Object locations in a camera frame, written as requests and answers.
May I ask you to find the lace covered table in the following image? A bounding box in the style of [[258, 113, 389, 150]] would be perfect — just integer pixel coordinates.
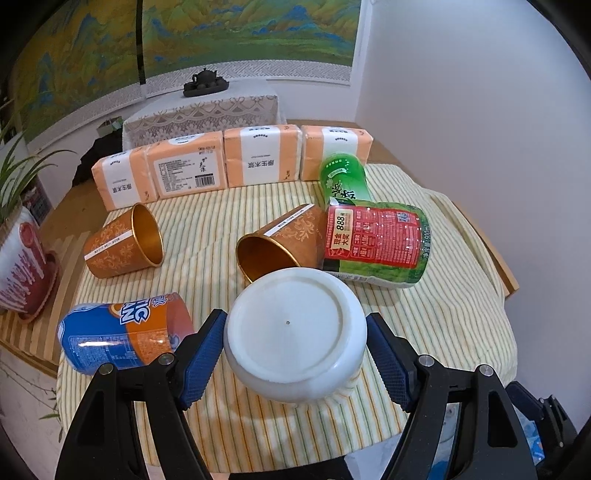
[[122, 89, 280, 152]]

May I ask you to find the potted plant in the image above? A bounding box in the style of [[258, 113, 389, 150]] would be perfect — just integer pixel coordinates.
[[0, 95, 78, 323]]

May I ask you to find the landscape wall painting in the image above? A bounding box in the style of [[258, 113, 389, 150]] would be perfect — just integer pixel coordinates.
[[10, 0, 364, 143]]

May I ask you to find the white upside-down bowl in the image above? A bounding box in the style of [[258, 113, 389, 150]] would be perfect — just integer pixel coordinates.
[[223, 267, 369, 404]]

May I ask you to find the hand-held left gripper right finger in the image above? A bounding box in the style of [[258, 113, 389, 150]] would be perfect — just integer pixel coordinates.
[[365, 312, 539, 480]]

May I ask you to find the orange patterned paper cup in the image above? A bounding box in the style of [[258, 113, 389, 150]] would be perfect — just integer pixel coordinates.
[[235, 203, 329, 284], [84, 202, 164, 280]]

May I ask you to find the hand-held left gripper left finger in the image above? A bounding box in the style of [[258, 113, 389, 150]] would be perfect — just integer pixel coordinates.
[[55, 308, 228, 480]]

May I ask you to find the striped yellow tablecloth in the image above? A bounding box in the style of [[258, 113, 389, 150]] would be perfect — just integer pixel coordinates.
[[56, 164, 517, 474]]

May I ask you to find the orange tissue pack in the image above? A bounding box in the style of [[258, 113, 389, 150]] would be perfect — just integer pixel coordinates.
[[91, 150, 158, 212], [146, 130, 229, 199], [223, 126, 304, 188], [300, 124, 374, 182]]

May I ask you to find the blue and orange bottle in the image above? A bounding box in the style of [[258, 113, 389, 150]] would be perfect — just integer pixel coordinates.
[[57, 291, 195, 372]]

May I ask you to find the wooden table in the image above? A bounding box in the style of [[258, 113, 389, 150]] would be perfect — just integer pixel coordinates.
[[0, 121, 520, 376]]

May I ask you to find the green bottle with red label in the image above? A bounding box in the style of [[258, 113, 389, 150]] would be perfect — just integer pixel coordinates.
[[322, 201, 433, 289]]

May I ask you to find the black teapot set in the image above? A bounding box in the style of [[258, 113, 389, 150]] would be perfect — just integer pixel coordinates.
[[183, 67, 228, 98]]

